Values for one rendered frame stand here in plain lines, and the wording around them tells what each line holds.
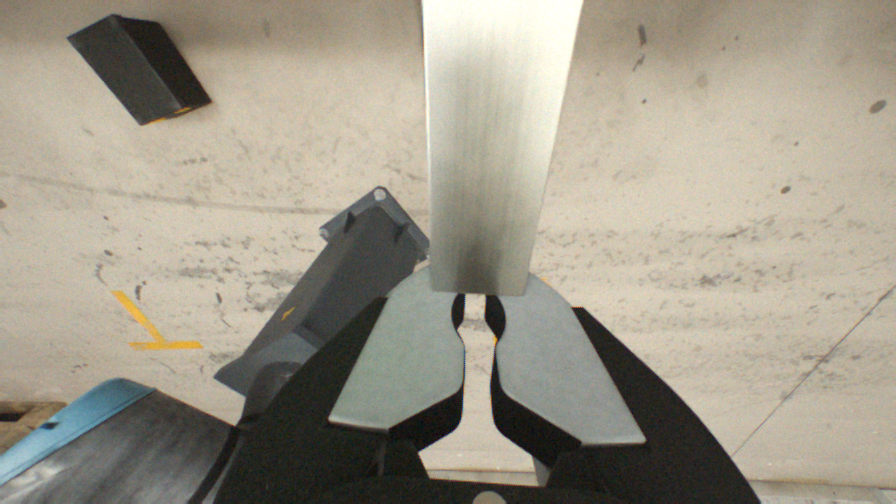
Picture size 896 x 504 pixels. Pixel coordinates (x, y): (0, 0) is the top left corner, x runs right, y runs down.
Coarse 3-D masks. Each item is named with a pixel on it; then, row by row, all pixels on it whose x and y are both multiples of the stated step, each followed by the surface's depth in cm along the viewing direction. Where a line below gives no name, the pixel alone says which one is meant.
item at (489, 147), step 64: (448, 0) 5; (512, 0) 5; (576, 0) 5; (448, 64) 6; (512, 64) 6; (448, 128) 7; (512, 128) 7; (448, 192) 7; (512, 192) 7; (448, 256) 9; (512, 256) 8
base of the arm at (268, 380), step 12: (264, 372) 54; (276, 372) 53; (288, 372) 53; (252, 384) 54; (264, 384) 52; (276, 384) 52; (252, 396) 52; (264, 396) 51; (252, 408) 50; (264, 408) 50; (240, 420) 50; (252, 420) 48
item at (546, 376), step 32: (544, 288) 10; (512, 320) 8; (544, 320) 8; (576, 320) 8; (512, 352) 7; (544, 352) 7; (576, 352) 7; (512, 384) 7; (544, 384) 7; (576, 384) 7; (608, 384) 7; (512, 416) 7; (544, 416) 6; (576, 416) 6; (608, 416) 6; (544, 448) 6; (576, 448) 6; (544, 480) 7
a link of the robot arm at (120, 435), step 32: (128, 384) 38; (64, 416) 32; (96, 416) 34; (128, 416) 35; (160, 416) 38; (192, 416) 41; (32, 448) 30; (64, 448) 31; (96, 448) 33; (128, 448) 34; (160, 448) 36; (192, 448) 38; (0, 480) 29; (32, 480) 30; (64, 480) 31; (96, 480) 32; (128, 480) 33; (160, 480) 35; (192, 480) 37
